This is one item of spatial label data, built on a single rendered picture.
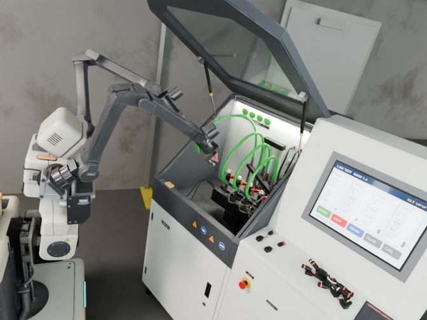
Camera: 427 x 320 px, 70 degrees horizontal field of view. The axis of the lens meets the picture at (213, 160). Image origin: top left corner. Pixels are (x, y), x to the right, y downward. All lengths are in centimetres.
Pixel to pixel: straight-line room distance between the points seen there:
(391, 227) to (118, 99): 114
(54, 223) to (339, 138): 136
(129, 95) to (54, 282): 140
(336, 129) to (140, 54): 202
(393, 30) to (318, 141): 317
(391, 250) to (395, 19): 345
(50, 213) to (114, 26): 179
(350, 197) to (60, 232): 134
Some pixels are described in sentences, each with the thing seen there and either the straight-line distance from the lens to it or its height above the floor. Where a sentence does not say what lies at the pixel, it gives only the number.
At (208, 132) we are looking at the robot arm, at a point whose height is 138.
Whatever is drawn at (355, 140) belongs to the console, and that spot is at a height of 152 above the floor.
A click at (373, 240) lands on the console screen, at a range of 143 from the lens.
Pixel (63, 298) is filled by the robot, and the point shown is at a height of 28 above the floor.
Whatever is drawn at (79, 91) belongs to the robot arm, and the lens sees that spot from 174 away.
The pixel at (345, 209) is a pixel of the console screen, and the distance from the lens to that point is 144.
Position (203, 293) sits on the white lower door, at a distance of 185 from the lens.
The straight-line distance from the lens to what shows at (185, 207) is 169.
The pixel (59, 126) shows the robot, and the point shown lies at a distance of 138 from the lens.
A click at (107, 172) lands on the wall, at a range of 336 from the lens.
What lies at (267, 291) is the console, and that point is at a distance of 147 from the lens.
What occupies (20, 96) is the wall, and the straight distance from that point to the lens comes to 308.
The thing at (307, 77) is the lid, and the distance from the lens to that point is 124.
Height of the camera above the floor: 188
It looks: 25 degrees down
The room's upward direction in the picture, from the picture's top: 12 degrees clockwise
